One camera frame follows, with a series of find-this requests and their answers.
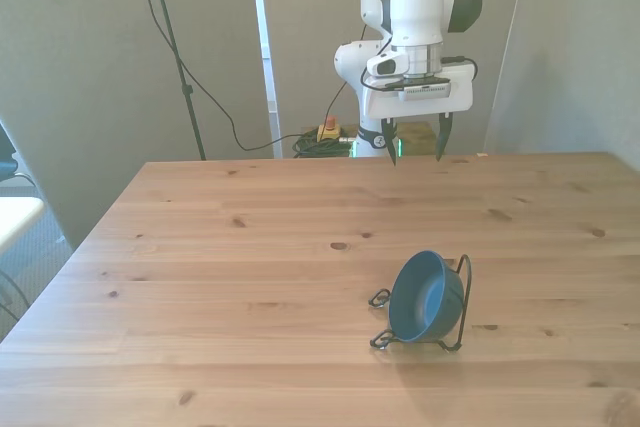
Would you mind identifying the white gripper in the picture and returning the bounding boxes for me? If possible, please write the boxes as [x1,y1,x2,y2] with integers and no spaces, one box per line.
[362,60,475,167]

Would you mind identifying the blue bowl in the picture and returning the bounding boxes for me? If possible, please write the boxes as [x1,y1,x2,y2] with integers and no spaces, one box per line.
[388,250,465,344]

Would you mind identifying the yellow emergency stop box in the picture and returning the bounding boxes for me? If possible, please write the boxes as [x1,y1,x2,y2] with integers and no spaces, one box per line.
[317,116,343,144]

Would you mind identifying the white side table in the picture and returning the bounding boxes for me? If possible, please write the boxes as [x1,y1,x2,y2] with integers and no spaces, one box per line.
[0,196,46,255]

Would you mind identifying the dark office chair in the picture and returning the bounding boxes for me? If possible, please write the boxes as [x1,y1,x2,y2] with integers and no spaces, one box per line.
[0,119,24,184]

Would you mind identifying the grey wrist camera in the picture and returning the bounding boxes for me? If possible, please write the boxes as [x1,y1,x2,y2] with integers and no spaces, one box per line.
[384,75,453,102]

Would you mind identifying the coiled black cable bundle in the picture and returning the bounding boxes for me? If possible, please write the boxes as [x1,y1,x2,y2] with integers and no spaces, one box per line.
[292,129,359,159]

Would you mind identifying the white partition frame post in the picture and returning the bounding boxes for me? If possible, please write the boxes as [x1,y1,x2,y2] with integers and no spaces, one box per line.
[248,0,284,161]

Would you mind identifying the black camera cable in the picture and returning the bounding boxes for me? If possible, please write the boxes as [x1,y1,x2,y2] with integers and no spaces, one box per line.
[128,0,306,152]

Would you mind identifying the black wire bowl stand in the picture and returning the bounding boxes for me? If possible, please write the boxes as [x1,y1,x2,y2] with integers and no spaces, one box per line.
[368,254,473,354]

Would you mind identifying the black camera stand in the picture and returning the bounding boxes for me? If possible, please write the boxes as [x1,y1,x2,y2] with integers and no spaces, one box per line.
[127,0,208,162]

